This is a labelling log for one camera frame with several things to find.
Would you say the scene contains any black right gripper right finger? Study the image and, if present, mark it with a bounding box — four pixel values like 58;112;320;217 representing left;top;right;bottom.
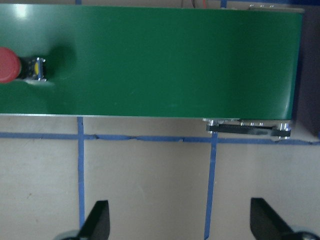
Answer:
249;197;293;240

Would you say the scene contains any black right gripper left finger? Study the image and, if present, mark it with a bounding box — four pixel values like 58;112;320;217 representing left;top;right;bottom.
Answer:
77;200;111;240

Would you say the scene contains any red mushroom push button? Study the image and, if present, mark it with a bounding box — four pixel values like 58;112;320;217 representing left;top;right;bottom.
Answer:
0;46;47;84

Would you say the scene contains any green conveyor belt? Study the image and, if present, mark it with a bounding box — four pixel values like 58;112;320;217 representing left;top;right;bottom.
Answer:
0;3;305;138

